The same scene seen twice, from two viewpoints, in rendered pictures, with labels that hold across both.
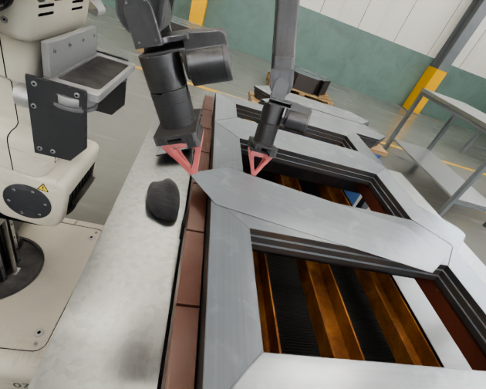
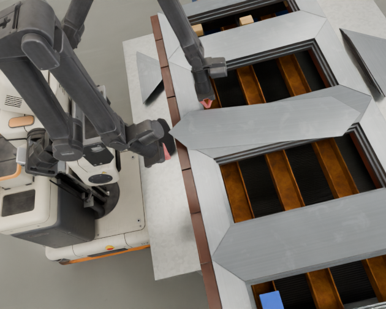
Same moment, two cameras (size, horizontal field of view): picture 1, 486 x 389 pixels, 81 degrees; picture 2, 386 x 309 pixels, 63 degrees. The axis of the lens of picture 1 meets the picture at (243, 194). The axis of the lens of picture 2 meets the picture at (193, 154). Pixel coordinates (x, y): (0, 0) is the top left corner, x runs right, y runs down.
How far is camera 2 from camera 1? 0.69 m
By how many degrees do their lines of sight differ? 32
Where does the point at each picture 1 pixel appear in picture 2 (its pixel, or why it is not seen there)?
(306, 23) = not seen: outside the picture
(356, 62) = not seen: outside the picture
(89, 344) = (165, 233)
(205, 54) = (147, 138)
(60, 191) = (112, 170)
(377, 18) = not seen: outside the picture
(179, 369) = (200, 240)
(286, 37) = (183, 33)
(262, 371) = (231, 233)
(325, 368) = (260, 224)
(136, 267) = (166, 189)
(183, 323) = (196, 221)
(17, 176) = (90, 173)
